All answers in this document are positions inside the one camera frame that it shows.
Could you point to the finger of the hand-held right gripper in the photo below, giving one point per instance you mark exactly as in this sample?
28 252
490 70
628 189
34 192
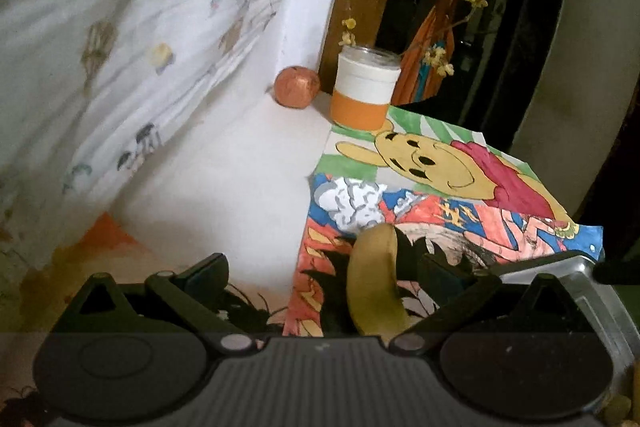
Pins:
617 273

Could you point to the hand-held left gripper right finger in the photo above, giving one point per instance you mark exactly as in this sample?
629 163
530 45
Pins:
442 277

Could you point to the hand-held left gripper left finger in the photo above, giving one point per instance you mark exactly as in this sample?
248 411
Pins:
210 269

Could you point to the metal tray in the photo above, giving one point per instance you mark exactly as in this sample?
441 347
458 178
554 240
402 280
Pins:
580 279

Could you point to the dark greenish banana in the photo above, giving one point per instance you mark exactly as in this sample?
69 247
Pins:
372 292

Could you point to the cartoon people drawing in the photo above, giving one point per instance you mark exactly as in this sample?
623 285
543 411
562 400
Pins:
112 234

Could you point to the colourful comic drawing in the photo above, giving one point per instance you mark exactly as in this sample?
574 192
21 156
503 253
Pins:
340 232

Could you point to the yellow bear drawing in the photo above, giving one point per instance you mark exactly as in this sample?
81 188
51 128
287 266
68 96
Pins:
430 157

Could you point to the white and orange jar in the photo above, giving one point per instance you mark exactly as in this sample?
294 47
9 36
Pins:
364 92

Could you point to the reddish orange apple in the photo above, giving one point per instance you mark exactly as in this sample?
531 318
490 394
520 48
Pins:
296 87

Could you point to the yellow flower twig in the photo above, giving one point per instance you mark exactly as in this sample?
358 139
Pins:
440 54

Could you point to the white printed cloth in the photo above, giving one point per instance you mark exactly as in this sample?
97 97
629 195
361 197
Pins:
150 32

